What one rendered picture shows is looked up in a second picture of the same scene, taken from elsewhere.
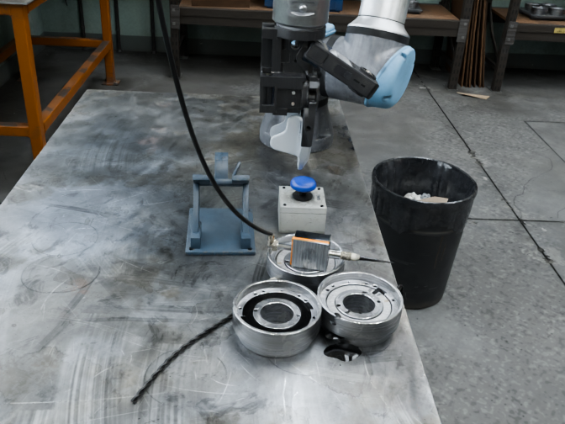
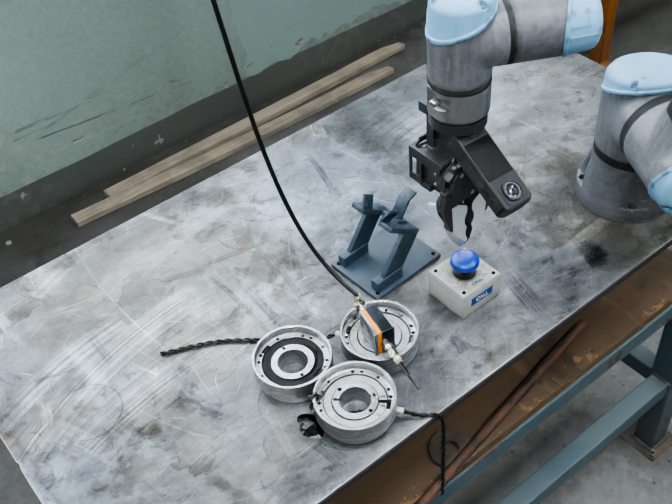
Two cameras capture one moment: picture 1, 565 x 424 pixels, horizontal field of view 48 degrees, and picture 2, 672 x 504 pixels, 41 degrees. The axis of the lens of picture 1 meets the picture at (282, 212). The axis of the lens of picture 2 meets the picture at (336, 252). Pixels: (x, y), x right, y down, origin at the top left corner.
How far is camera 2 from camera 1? 84 cm
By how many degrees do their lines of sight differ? 48
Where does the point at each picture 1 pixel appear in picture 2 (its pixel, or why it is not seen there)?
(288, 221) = (435, 288)
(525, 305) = not seen: outside the picture
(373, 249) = (479, 365)
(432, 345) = not seen: outside the picture
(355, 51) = (655, 132)
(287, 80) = (427, 160)
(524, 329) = not seen: outside the picture
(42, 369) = (152, 296)
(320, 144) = (623, 215)
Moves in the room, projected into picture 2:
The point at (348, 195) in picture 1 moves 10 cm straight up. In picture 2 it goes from (556, 294) to (564, 243)
